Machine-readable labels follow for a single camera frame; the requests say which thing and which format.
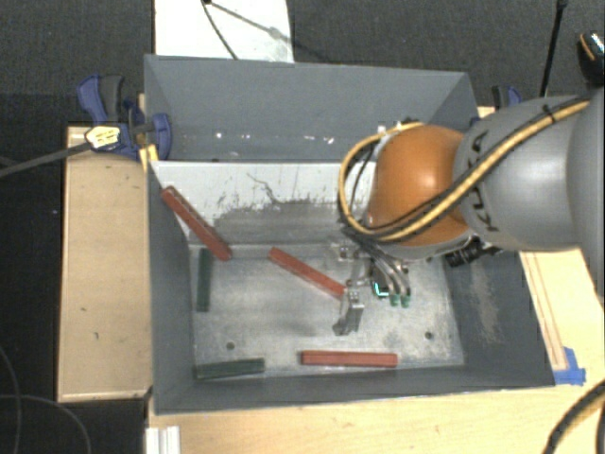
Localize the red-brown flat block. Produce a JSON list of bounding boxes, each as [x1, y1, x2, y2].
[[160, 185, 233, 263], [300, 350, 399, 369], [268, 247, 348, 299]]

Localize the grey metal bin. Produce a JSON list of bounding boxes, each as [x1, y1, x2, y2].
[[143, 53, 557, 415]]

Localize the dark green flat block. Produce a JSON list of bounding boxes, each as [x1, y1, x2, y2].
[[196, 247, 214, 313], [193, 357, 267, 381]]

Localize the pale wood board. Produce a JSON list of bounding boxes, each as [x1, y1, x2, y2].
[[57, 125, 155, 404]]

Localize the black cylinder on white bracket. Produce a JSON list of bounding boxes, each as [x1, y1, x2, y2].
[[443, 239, 505, 269]]

